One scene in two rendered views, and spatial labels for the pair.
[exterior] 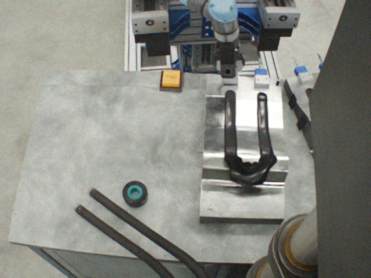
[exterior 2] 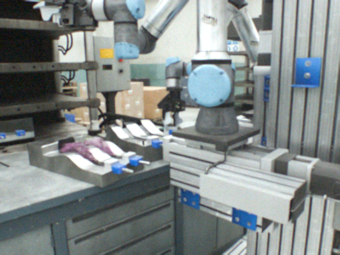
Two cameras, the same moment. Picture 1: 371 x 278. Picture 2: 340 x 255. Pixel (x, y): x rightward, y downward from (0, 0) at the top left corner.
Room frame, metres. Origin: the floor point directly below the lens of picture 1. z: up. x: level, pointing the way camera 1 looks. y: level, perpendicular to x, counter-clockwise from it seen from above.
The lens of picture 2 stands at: (1.94, -1.14, 1.26)
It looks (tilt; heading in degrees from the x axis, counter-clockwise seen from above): 12 degrees down; 137
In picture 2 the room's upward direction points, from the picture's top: 1 degrees counter-clockwise
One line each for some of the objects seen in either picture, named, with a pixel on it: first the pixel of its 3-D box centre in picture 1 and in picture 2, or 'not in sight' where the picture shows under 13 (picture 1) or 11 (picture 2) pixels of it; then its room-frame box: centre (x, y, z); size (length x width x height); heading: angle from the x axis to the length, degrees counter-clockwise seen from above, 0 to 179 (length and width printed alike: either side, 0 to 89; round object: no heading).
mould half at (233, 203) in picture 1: (244, 143); (137, 136); (0.66, -0.19, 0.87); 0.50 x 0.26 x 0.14; 177
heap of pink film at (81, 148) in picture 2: not in sight; (85, 146); (0.73, -0.54, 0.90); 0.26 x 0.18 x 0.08; 14
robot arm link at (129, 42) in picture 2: not in sight; (128, 41); (1.17, -0.58, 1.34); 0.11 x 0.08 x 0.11; 120
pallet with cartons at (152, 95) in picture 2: not in sight; (141, 104); (-3.37, 2.96, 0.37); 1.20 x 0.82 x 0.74; 16
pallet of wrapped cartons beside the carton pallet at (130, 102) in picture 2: not in sight; (112, 105); (-3.08, 1.99, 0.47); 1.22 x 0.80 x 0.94; 12
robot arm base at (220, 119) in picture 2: not in sight; (217, 115); (1.34, -0.35, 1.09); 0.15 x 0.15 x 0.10
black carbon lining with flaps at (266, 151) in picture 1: (249, 131); (137, 129); (0.68, -0.20, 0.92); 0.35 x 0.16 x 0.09; 177
